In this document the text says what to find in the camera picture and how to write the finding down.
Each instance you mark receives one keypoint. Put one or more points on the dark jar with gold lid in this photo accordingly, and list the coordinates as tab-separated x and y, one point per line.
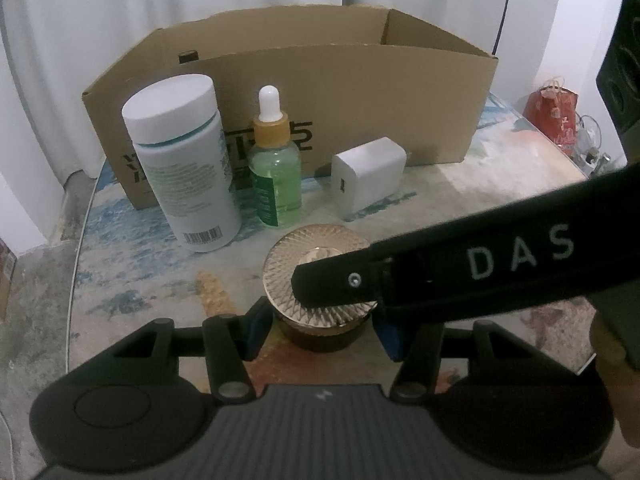
300	247

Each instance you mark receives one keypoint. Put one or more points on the person's right hand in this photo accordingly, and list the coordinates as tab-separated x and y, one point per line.
622	400

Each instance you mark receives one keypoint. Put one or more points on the brown cardboard box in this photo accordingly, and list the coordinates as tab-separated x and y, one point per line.
375	90

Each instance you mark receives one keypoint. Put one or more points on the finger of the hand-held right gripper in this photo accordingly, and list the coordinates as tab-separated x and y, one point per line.
335	277

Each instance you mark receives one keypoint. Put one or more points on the white curtain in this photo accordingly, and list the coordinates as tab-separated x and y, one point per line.
150	0

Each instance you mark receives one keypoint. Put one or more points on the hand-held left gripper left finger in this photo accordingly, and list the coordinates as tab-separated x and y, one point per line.
258	327

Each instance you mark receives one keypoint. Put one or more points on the white plastic bottle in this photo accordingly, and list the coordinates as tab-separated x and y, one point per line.
185	170

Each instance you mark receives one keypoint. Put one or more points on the red gift bag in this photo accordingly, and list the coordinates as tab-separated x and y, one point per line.
552	115

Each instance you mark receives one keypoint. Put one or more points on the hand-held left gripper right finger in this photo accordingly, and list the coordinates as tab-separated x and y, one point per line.
392	341

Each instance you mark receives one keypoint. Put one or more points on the white wall charger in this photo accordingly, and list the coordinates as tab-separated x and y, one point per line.
367	170

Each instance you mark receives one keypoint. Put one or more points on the patterned round table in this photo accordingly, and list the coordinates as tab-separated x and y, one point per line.
150	270

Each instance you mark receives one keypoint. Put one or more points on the printed carton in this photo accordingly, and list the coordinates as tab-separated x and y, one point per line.
6	280

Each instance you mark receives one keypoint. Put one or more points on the green dropper bottle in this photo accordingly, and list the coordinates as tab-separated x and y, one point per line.
277	180

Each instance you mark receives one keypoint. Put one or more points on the black bottle cap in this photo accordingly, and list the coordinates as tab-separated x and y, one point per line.
188	56

